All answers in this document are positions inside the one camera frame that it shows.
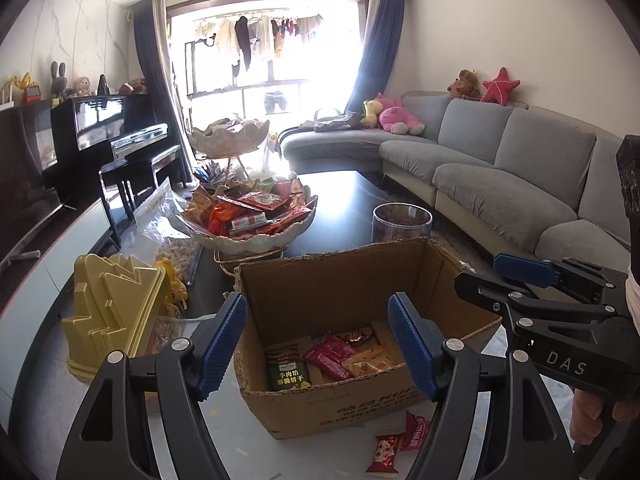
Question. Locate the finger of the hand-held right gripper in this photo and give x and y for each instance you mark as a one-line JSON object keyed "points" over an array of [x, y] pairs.
{"points": [[500, 296], [522, 269]]}

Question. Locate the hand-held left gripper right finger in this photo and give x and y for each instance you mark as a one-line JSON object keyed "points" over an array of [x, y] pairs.
{"points": [[410, 345]]}

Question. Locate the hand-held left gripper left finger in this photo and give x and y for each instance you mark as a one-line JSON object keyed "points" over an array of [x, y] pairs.
{"points": [[220, 350]]}

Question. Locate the orange snack packet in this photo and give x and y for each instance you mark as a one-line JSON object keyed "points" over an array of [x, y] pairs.
{"points": [[372, 364]]}

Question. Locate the shiny brown candy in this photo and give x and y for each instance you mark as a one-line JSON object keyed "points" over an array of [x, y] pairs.
{"points": [[357, 336]]}

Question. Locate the dark biscuit packet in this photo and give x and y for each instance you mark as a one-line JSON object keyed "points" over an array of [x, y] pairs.
{"points": [[288, 376]]}

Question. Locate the maroon snack packet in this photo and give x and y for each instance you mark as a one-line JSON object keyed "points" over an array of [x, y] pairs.
{"points": [[327, 356]]}

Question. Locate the brown cardboard box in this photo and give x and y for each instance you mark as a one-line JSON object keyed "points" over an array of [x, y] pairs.
{"points": [[325, 412]]}

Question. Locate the person's right hand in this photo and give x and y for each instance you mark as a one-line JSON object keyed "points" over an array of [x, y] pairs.
{"points": [[585, 416]]}

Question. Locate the patterned rug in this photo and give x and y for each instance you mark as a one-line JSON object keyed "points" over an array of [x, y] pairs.
{"points": [[462, 240]]}

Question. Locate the pink snack packet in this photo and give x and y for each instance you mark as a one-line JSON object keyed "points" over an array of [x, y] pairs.
{"points": [[415, 431]]}

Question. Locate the grey sectional sofa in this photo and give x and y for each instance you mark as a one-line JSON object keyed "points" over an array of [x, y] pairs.
{"points": [[500, 170]]}

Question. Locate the red white candy packet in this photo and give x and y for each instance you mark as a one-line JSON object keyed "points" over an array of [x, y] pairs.
{"points": [[385, 454]]}

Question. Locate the clear jar with yellow lid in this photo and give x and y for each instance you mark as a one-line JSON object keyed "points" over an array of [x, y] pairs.
{"points": [[115, 310]]}

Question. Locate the clear cylindrical container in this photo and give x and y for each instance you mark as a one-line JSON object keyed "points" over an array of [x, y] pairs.
{"points": [[402, 227]]}

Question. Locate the clear bag of nuts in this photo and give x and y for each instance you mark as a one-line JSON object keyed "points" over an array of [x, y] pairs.
{"points": [[167, 240]]}

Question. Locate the light blue tablecloth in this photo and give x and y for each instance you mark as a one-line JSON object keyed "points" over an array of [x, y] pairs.
{"points": [[300, 460]]}

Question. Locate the pile of red snack packets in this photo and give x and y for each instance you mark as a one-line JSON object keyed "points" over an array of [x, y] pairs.
{"points": [[250, 210]]}

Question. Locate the red star pillow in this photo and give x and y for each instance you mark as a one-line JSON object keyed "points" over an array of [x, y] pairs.
{"points": [[499, 87]]}

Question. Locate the white television cabinet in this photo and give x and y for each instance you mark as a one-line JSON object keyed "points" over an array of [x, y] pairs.
{"points": [[45, 270]]}

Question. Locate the brown plush toy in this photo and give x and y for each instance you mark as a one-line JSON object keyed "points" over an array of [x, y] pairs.
{"points": [[464, 85]]}

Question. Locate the pink plush toy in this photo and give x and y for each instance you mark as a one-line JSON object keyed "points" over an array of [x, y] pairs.
{"points": [[397, 116]]}

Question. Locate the black piano bench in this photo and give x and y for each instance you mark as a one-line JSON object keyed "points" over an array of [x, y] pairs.
{"points": [[140, 160]]}

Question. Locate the white tiered snack stand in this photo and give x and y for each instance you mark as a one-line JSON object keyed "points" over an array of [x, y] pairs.
{"points": [[230, 140]]}

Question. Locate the yellow plush toy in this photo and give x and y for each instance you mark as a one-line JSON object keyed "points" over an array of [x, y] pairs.
{"points": [[371, 112]]}

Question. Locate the hanging denim shorts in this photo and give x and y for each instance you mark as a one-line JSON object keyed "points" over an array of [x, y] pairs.
{"points": [[276, 102]]}

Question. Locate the black upright piano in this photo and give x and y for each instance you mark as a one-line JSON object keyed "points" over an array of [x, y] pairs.
{"points": [[100, 120]]}

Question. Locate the blue curtain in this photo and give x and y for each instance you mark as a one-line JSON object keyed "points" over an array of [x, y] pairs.
{"points": [[155, 75], [380, 45]]}

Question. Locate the flat screen television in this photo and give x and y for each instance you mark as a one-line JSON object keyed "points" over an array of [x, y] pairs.
{"points": [[25, 160]]}

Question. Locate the brown plush on piano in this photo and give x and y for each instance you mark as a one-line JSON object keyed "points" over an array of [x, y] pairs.
{"points": [[134, 86]]}

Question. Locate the dark metronome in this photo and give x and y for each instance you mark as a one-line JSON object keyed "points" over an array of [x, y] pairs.
{"points": [[103, 86]]}

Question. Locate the pink haired doll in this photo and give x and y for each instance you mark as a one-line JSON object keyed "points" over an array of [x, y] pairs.
{"points": [[83, 86]]}

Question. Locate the grey rabbit plush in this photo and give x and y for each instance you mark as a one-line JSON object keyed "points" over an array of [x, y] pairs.
{"points": [[60, 82]]}

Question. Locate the row of hanging clothes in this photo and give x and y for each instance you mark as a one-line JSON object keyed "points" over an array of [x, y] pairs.
{"points": [[250, 37]]}

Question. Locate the small red box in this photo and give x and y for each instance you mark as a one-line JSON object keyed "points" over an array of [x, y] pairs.
{"points": [[33, 94]]}

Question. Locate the yellow toy with white basket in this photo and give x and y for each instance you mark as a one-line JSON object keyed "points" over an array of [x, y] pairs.
{"points": [[15, 87]]}

